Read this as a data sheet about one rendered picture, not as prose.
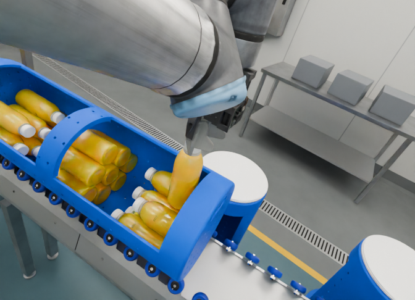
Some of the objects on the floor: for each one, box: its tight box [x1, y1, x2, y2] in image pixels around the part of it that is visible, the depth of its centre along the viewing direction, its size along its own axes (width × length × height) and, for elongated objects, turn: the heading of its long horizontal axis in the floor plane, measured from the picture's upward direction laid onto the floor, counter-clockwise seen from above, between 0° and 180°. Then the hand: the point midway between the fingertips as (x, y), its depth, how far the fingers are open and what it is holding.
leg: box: [41, 227, 59, 260], centre depth 138 cm, size 6×6×63 cm
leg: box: [0, 199, 36, 279], centre depth 127 cm, size 6×6×63 cm
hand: (193, 144), depth 56 cm, fingers closed on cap, 4 cm apart
